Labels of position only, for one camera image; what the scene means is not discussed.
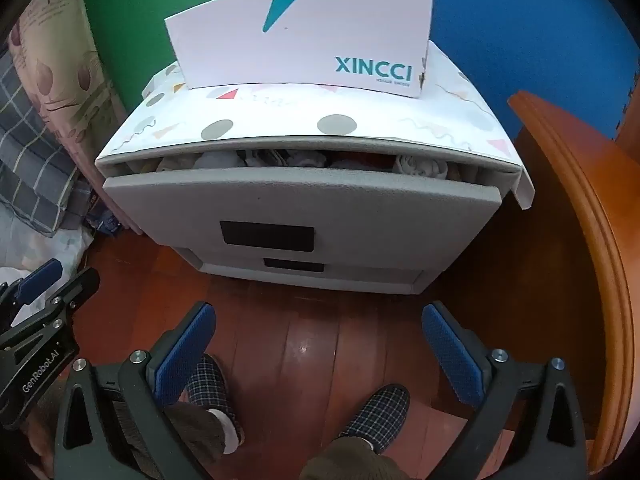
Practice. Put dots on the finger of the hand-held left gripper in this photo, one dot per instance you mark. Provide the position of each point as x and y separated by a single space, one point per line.
75 287
42 272

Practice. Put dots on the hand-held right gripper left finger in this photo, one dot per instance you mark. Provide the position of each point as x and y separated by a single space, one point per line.
185 350

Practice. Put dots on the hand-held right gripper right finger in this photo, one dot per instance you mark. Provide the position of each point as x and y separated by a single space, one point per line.
452 355

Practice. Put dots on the white cardboard box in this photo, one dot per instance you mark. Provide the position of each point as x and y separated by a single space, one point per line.
300 40

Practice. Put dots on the small grey drawer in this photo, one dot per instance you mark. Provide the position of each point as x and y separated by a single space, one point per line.
380 266

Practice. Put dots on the white floral plastic bag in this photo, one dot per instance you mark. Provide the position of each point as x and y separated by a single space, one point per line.
50 247

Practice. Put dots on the person's left plaid slipper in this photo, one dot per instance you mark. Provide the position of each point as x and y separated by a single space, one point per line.
210 385

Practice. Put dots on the person's plaid slipper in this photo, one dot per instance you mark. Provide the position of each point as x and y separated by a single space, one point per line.
380 410
210 385

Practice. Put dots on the blue packet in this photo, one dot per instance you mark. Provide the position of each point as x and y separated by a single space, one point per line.
102 222

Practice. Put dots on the person's left leg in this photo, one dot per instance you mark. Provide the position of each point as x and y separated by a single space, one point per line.
195 430

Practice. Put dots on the person's right plaid slipper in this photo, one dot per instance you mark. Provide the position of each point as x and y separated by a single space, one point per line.
380 410

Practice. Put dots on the grey nightstand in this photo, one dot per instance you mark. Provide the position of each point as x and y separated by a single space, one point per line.
320 285

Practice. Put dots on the orange wooden furniture panel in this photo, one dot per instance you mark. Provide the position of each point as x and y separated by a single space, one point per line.
600 220

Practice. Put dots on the pink floral quilt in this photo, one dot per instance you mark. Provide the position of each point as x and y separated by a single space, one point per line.
60 60

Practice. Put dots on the patterned paper cover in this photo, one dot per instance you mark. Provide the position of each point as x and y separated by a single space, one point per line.
280 120

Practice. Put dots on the green foam mat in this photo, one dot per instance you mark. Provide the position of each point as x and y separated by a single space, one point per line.
130 25

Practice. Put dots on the blue foam mat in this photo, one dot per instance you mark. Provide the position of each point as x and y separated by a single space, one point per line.
525 35

